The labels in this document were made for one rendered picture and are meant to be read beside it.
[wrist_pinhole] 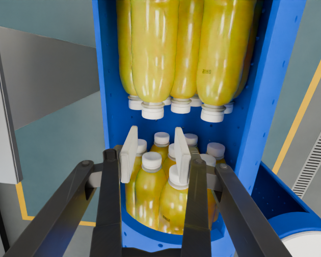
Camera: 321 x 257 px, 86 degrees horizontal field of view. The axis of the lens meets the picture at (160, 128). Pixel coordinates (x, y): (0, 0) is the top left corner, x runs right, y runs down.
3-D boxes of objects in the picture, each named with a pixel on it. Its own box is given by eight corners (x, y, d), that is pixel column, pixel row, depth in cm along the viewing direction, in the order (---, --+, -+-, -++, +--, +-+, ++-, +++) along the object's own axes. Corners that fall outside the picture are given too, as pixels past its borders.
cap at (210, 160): (199, 173, 32) (200, 164, 31) (192, 161, 36) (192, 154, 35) (218, 171, 33) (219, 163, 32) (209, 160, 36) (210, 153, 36)
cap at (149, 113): (137, 106, 30) (137, 116, 30) (156, 110, 28) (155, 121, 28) (150, 102, 33) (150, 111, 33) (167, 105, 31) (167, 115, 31)
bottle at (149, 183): (170, 226, 42) (175, 160, 35) (154, 251, 37) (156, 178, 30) (147, 213, 46) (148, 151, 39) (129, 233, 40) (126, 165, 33)
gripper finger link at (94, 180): (116, 190, 13) (78, 189, 13) (127, 157, 18) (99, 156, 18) (114, 174, 13) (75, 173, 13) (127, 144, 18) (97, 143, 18)
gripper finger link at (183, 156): (182, 155, 14) (191, 156, 14) (175, 126, 21) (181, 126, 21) (180, 185, 15) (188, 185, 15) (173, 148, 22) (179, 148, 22)
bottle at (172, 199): (169, 229, 41) (174, 162, 34) (195, 248, 37) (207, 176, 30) (150, 253, 36) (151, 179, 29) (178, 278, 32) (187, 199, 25)
